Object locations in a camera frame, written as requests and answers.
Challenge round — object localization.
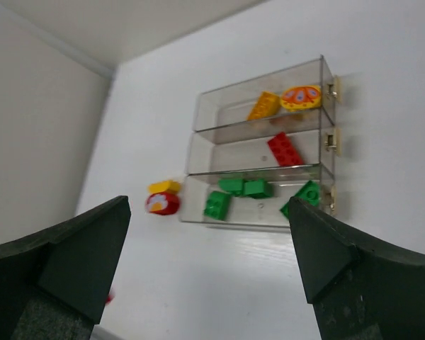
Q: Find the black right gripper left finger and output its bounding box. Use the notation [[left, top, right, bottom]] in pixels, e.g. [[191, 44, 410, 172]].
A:
[[0, 195, 131, 339]]

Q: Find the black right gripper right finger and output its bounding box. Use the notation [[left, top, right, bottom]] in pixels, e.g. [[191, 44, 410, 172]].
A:
[[288, 197, 425, 339]]

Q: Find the green long lego brick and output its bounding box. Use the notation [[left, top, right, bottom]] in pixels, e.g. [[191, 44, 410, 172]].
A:
[[279, 180, 320, 219]]

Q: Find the green square lego brick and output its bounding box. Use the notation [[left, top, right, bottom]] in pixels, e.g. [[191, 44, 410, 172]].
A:
[[243, 179, 273, 199]]

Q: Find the red long lego brick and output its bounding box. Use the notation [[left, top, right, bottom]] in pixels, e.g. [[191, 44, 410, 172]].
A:
[[266, 132, 305, 166]]

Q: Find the green sloped lego brick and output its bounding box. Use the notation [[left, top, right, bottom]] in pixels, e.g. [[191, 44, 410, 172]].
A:
[[203, 191, 231, 221]]

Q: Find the yellow long lego brick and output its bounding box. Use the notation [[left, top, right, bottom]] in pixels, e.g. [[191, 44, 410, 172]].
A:
[[246, 91, 281, 120]]

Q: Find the clear near container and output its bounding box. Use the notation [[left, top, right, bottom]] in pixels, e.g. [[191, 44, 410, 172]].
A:
[[180, 164, 336, 232]]

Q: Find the clear container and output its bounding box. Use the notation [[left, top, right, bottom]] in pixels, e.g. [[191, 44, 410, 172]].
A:
[[193, 56, 342, 145], [180, 164, 336, 232], [186, 120, 339, 174]]

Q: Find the red flower lego brick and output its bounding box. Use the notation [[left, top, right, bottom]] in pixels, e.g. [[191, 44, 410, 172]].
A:
[[145, 192, 181, 215]]

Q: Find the yellow arch lego brick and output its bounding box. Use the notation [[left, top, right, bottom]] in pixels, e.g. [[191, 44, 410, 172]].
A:
[[148, 180, 181, 195]]

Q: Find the clear middle container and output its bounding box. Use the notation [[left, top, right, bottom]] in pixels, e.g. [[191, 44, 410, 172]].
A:
[[186, 120, 339, 174]]

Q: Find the green small lego brick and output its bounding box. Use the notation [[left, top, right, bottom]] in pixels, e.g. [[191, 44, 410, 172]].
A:
[[218, 178, 245, 197]]

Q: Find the clear far container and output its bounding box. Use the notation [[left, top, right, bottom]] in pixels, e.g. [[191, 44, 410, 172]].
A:
[[193, 56, 342, 145]]

